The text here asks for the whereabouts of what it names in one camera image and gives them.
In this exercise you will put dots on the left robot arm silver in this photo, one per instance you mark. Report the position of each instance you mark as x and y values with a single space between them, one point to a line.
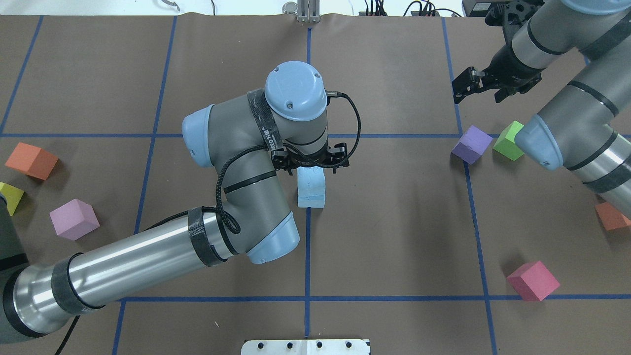
245 140

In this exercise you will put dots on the light blue foam block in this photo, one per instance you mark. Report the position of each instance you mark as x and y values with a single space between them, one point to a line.
311 183
316 201

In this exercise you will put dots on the light pink foam block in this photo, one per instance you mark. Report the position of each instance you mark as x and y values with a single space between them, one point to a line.
74 219

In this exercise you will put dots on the orange foam block right side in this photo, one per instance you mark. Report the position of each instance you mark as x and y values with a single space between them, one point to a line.
610 218

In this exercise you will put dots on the purple foam block right side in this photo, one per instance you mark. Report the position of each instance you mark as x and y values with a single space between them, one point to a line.
472 145

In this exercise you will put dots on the aluminium frame post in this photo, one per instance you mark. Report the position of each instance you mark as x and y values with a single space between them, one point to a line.
308 11

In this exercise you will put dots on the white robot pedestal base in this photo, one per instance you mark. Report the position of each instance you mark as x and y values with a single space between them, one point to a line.
307 347

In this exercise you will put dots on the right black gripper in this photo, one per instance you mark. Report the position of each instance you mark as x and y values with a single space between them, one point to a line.
506 68

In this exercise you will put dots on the small metal cylinder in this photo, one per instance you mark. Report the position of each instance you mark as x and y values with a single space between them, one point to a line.
290 7

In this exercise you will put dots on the green foam block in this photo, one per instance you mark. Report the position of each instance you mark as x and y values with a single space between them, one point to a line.
506 145

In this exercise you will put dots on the yellow foam block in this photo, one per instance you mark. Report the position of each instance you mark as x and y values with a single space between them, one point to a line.
12 195

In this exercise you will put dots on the orange foam block left side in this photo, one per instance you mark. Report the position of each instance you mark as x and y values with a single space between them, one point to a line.
32 161

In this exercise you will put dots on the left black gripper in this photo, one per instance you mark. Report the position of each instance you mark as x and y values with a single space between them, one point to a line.
281 160

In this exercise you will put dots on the orange foam block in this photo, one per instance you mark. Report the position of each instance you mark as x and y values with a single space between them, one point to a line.
610 218
32 161

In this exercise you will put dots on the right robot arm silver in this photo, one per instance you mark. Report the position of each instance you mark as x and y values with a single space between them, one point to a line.
572 130

